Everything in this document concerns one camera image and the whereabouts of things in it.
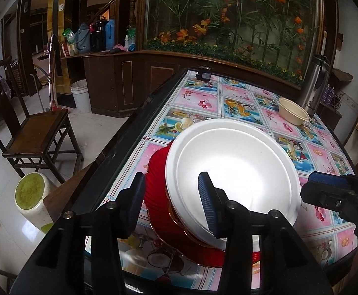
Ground large red ribbed plate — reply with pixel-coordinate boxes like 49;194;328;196
144;141;262;268

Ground printed fruit tablecloth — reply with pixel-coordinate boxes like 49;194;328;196
85;70;358;292

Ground white foam bowl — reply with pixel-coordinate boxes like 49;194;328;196
165;119;301;249

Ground green spray bottle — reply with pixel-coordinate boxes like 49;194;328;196
127;26;136;51

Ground green packet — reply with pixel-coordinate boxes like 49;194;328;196
63;28;76;45

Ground white stool with green top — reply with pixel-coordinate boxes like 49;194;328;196
15;172;55;232

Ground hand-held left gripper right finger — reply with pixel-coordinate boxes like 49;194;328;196
198;172;335;295

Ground white bucket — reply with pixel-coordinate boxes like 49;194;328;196
71;79;92;114

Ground cream plastic bowl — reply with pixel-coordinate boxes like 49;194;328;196
278;97;310;126

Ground small wooden cabinet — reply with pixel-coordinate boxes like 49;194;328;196
317;100;342;133

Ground golden door frame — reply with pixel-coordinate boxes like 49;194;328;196
47;0;72;77

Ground black thermos jug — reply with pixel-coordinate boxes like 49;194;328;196
90;20;107;52

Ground dark wooden table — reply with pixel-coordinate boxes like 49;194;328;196
19;66;358;295

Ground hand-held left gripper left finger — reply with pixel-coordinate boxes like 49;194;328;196
10;172;146;295

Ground stainless steel thermos jug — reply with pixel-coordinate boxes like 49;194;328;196
302;55;330;119

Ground purple bottles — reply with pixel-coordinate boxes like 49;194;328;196
323;84;336;103

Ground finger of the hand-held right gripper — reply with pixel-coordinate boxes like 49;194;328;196
300;172;352;212

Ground blue thermos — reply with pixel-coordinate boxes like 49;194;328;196
105;18;116;50

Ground dark wooden chair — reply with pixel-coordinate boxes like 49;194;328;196
0;57;84;185

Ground small red gold-rimmed plate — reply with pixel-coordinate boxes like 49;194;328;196
166;191;229;251

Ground small black jar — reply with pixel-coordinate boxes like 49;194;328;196
196;65;213;82

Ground artificial flower display cabinet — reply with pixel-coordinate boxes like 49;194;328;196
136;0;339;91

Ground mop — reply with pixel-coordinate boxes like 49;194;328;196
45;34;60;113

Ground grey thermos jug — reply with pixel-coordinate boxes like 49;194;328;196
75;23;90;53

